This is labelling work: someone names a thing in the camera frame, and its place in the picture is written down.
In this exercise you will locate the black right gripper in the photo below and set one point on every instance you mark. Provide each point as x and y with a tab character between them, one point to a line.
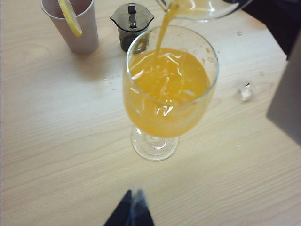
282	18

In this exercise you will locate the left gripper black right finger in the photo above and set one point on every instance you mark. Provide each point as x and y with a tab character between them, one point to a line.
144	212

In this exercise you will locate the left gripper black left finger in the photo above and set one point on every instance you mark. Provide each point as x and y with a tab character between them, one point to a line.
122	212

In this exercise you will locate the clear orange juice measuring cup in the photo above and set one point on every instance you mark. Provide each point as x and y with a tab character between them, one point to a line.
211	14

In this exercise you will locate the smoky grey measuring cup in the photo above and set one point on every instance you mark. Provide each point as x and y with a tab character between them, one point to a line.
122	37

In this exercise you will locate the white paper cup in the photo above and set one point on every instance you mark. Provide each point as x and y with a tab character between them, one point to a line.
82	35

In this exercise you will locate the clear ice cube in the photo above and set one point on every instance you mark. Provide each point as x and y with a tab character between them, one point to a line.
246	93

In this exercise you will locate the large clear wine glass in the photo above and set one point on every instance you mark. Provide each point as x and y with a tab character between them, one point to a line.
169	94

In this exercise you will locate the yellow lemon slice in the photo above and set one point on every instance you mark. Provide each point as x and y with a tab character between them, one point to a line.
70	21

